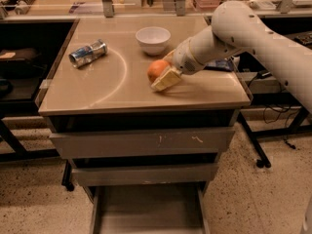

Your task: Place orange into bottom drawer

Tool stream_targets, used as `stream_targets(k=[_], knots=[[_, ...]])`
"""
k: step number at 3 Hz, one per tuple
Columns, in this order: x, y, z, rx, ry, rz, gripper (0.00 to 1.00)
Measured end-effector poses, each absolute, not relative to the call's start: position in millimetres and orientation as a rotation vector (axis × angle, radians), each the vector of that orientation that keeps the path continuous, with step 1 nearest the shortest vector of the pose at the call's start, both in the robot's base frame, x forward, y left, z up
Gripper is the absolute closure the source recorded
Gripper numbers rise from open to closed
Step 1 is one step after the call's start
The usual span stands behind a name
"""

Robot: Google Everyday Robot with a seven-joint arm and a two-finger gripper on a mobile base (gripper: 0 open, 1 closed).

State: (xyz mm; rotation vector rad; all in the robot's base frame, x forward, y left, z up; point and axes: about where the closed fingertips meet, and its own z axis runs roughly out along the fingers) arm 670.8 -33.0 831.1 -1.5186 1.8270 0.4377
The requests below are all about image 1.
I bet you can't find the orange fruit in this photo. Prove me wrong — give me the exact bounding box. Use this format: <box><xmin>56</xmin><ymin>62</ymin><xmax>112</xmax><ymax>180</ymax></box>
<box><xmin>147</xmin><ymin>59</ymin><xmax>170</xmax><ymax>83</ymax></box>

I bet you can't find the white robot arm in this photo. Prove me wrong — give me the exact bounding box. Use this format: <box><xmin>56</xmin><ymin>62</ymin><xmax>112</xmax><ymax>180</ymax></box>
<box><xmin>172</xmin><ymin>1</ymin><xmax>312</xmax><ymax>234</ymax></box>

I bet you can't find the crushed silver blue can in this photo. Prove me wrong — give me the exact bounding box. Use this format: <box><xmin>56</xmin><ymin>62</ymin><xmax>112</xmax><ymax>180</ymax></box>
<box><xmin>68</xmin><ymin>39</ymin><xmax>107</xmax><ymax>68</ymax></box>

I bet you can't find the black remote keypad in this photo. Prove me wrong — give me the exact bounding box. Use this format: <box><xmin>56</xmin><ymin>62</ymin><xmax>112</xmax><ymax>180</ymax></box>
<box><xmin>294</xmin><ymin>32</ymin><xmax>312</xmax><ymax>46</ymax></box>

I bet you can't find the dark blue snack packet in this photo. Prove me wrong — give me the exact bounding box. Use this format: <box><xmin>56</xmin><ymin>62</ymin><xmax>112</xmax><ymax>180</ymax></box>
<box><xmin>205</xmin><ymin>59</ymin><xmax>234</xmax><ymax>72</ymax></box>

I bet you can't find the top grey drawer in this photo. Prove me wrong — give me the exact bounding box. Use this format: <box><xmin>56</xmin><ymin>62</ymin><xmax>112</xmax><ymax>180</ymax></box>
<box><xmin>50</xmin><ymin>127</ymin><xmax>234</xmax><ymax>159</ymax></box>

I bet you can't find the middle grey drawer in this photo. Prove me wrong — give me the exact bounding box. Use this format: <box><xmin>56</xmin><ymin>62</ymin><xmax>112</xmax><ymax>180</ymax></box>
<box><xmin>72</xmin><ymin>164</ymin><xmax>218</xmax><ymax>186</ymax></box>

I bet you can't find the white ceramic bowl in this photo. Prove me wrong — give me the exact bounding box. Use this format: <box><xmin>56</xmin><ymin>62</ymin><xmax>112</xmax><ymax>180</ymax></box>
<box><xmin>136</xmin><ymin>26</ymin><xmax>171</xmax><ymax>56</ymax></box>

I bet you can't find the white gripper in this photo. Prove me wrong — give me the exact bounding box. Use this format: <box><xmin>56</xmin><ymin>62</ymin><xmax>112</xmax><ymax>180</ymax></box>
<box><xmin>151</xmin><ymin>38</ymin><xmax>204</xmax><ymax>92</ymax></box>

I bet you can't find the open bottom grey drawer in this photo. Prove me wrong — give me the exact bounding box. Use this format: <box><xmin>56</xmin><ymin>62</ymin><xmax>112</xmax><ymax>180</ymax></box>
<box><xmin>89</xmin><ymin>183</ymin><xmax>211</xmax><ymax>234</ymax></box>

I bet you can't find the black power adapter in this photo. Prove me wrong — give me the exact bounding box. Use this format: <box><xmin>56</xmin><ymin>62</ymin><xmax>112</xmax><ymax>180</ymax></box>
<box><xmin>256</xmin><ymin>70</ymin><xmax>271</xmax><ymax>79</ymax></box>

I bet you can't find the grey drawer cabinet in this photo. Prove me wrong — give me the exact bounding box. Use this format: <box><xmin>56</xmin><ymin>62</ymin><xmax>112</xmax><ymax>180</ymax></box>
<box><xmin>34</xmin><ymin>15</ymin><xmax>254</xmax><ymax>234</ymax></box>

